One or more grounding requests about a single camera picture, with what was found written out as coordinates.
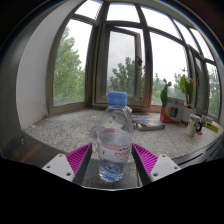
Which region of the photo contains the clear blue-capped water bottle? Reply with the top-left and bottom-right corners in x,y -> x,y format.
96,90 -> 135,183

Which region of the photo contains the brown framed bay window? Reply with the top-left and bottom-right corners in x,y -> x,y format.
45,0 -> 223,118

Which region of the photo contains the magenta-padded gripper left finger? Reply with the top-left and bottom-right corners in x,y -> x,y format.
41,142 -> 93,186

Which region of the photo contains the yellow glue box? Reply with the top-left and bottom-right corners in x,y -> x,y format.
203,120 -> 220,134

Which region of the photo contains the potted plant with red flowers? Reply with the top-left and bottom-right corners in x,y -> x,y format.
159,67 -> 198,127

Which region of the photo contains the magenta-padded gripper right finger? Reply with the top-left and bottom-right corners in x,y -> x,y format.
130,142 -> 182,187

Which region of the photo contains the white and red filament box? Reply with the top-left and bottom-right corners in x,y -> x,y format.
159,96 -> 186,125

